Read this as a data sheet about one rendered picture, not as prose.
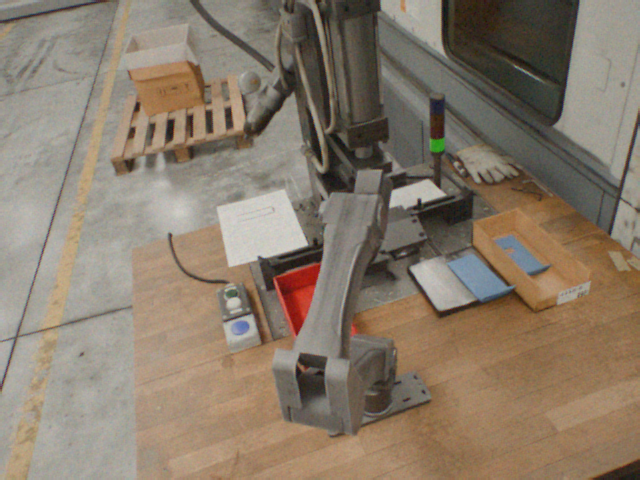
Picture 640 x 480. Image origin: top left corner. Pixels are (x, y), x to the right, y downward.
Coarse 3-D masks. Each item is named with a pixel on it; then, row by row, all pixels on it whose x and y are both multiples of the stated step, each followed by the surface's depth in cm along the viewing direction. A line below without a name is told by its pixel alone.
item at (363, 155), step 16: (336, 144) 117; (368, 144) 109; (352, 160) 111; (368, 160) 110; (384, 160) 109; (320, 176) 116; (336, 176) 115; (352, 176) 111; (400, 176) 112; (352, 192) 111
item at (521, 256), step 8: (496, 240) 126; (504, 240) 125; (512, 240) 125; (504, 248) 123; (520, 248) 122; (512, 256) 120; (520, 256) 120; (528, 256) 120; (520, 264) 118; (528, 264) 118; (536, 264) 117; (528, 272) 112; (536, 272) 115
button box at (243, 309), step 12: (168, 240) 146; (180, 264) 136; (192, 276) 132; (228, 288) 123; (240, 288) 122; (228, 300) 119; (240, 300) 118; (228, 312) 116; (240, 312) 116; (252, 312) 116
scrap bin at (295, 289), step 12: (288, 276) 120; (300, 276) 121; (312, 276) 122; (276, 288) 119; (288, 288) 122; (300, 288) 123; (312, 288) 122; (288, 300) 120; (300, 300) 120; (288, 312) 117; (300, 312) 117; (288, 324) 111; (300, 324) 114
